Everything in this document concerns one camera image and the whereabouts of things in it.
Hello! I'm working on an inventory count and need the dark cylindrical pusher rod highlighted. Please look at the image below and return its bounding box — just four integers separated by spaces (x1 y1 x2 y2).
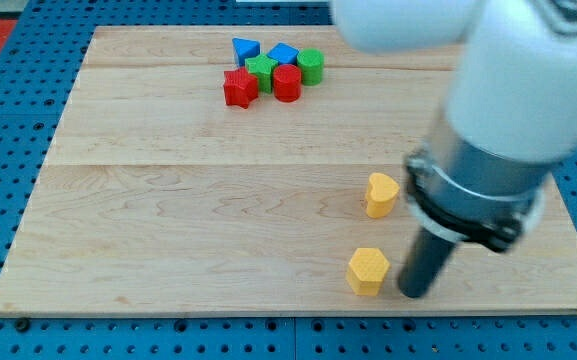
397 228 456 298

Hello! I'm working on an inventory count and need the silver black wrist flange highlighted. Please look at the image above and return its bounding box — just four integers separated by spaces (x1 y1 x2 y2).
405 110 551 253

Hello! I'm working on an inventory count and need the yellow heart block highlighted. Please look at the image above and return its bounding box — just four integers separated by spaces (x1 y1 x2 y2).
364 172 400 219

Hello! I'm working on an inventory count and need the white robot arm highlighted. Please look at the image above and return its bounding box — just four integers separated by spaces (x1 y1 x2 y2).
330 0 577 298

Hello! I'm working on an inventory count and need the yellow hexagon block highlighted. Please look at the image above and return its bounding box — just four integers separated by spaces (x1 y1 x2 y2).
346 248 391 296

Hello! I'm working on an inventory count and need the green cylinder block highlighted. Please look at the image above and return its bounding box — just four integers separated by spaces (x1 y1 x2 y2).
297 48 324 86

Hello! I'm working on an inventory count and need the red cylinder block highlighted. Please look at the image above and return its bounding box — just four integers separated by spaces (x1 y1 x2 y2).
273 64 301 102

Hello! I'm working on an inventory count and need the blue cube block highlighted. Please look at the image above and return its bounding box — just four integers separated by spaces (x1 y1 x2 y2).
267 42 299 65

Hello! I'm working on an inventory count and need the green star block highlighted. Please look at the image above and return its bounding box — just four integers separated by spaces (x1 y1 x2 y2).
244 53 278 93

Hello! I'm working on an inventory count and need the red star block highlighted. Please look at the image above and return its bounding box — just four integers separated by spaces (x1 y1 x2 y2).
222 67 259 109

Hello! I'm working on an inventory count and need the wooden board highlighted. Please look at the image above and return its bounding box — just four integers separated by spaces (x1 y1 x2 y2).
0 26 577 318

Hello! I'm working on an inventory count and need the blue triangle block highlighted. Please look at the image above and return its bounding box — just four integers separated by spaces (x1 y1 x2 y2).
232 37 261 67

